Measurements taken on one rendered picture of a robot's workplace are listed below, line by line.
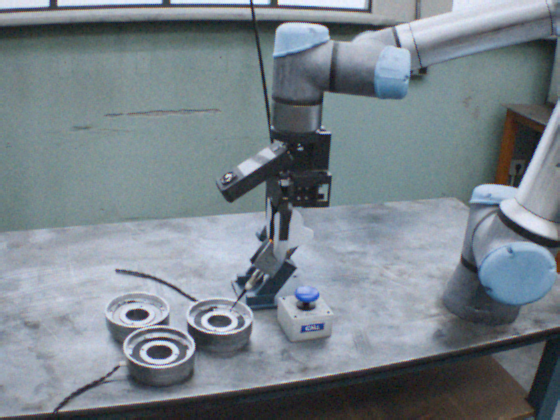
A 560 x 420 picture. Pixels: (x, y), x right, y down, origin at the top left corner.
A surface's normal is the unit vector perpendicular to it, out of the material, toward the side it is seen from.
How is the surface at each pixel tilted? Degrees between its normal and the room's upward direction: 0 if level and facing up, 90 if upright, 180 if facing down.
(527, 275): 97
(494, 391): 0
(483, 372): 0
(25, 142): 90
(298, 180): 90
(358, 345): 0
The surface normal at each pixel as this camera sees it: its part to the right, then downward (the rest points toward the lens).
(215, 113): 0.33, 0.40
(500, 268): -0.18, 0.50
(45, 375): 0.07, -0.91
